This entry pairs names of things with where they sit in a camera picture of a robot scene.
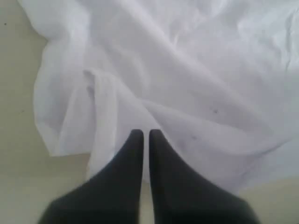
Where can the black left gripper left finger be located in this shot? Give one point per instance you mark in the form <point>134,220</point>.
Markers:
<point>112,196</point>

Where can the white t-shirt red print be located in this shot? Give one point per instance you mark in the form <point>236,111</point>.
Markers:
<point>220,78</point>

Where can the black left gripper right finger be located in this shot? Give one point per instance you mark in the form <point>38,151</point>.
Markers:
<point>182,196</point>

